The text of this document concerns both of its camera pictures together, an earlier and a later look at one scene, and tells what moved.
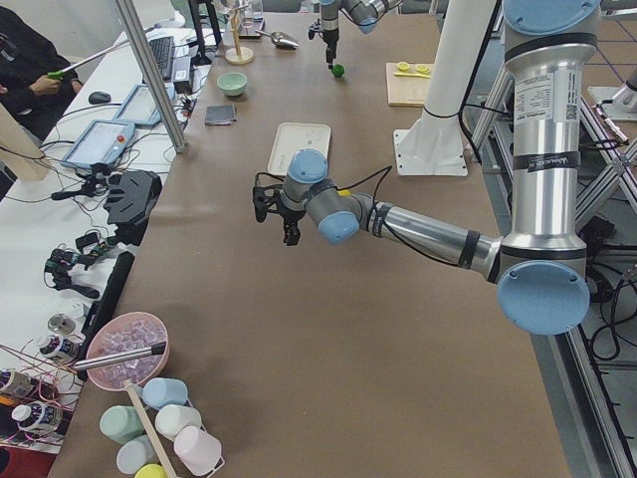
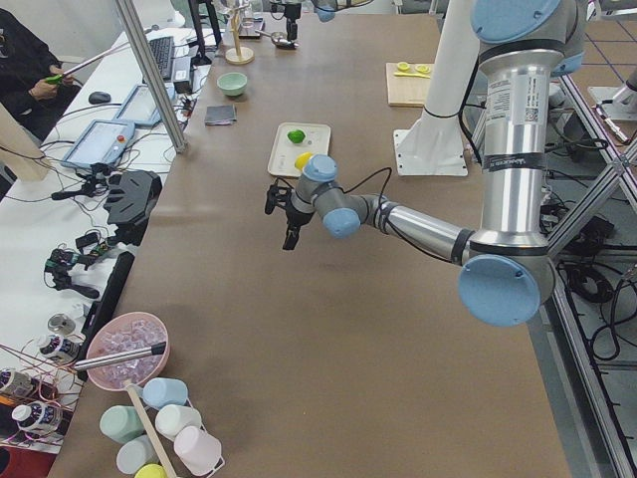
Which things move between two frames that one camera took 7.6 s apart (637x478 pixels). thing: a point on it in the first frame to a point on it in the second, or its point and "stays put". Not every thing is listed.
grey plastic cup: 136,453 stays put
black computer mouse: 99,98 stays put
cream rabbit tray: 291,137 stays put
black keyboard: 164,51 stays put
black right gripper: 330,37 to 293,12
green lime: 337,70 to 297,135
